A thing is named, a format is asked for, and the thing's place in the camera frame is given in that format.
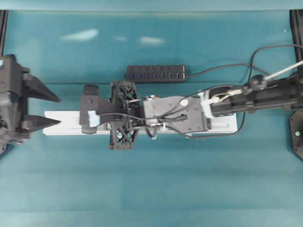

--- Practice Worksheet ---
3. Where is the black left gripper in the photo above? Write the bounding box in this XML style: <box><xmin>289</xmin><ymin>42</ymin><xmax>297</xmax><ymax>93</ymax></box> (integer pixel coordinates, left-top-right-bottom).
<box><xmin>0</xmin><ymin>68</ymin><xmax>61</xmax><ymax>153</ymax></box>

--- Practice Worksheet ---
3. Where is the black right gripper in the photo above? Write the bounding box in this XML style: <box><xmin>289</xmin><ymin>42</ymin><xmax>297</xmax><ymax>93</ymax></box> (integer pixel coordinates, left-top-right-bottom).
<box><xmin>109</xmin><ymin>81</ymin><xmax>144</xmax><ymax>150</ymax></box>

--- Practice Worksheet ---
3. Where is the black USB cable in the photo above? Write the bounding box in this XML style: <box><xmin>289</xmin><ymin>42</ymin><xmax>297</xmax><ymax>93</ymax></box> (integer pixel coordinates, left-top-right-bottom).
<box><xmin>160</xmin><ymin>111</ymin><xmax>247</xmax><ymax>139</ymax></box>

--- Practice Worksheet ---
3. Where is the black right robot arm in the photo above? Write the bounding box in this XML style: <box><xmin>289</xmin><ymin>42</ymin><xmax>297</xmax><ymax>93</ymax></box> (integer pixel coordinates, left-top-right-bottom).
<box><xmin>109</xmin><ymin>71</ymin><xmax>303</xmax><ymax>149</ymax></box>

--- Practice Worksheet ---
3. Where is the black USB hub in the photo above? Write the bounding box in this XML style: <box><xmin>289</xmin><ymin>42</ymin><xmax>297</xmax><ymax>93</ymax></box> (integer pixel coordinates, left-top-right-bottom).
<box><xmin>125</xmin><ymin>65</ymin><xmax>187</xmax><ymax>84</ymax></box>

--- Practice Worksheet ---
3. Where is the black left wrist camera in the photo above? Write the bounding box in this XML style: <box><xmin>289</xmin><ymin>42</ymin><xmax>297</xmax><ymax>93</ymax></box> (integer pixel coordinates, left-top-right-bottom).
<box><xmin>0</xmin><ymin>54</ymin><xmax>23</xmax><ymax>96</ymax></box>

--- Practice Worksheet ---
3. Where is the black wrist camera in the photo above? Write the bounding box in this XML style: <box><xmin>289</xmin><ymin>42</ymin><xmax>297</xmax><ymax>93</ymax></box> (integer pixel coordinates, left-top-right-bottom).
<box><xmin>80</xmin><ymin>85</ymin><xmax>114</xmax><ymax>134</ymax></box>
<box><xmin>0</xmin><ymin>54</ymin><xmax>23</xmax><ymax>96</ymax></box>

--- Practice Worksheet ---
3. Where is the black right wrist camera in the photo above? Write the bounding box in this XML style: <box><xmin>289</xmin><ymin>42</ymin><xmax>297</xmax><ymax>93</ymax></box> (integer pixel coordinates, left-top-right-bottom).
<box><xmin>80</xmin><ymin>85</ymin><xmax>114</xmax><ymax>134</ymax></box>

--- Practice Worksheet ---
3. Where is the aluminium extrusion rail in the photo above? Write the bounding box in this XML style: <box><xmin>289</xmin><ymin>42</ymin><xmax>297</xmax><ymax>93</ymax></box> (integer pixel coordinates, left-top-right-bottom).
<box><xmin>43</xmin><ymin>111</ymin><xmax>238</xmax><ymax>136</ymax></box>

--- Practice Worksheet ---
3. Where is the black hub power cable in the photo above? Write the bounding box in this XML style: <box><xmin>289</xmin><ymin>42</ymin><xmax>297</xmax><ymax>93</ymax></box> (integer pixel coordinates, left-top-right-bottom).
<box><xmin>187</xmin><ymin>44</ymin><xmax>303</xmax><ymax>78</ymax></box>

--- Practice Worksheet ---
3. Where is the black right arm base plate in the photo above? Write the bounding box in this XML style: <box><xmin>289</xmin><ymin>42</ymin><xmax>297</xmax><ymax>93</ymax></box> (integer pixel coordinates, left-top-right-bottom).
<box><xmin>289</xmin><ymin>111</ymin><xmax>303</xmax><ymax>160</ymax></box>

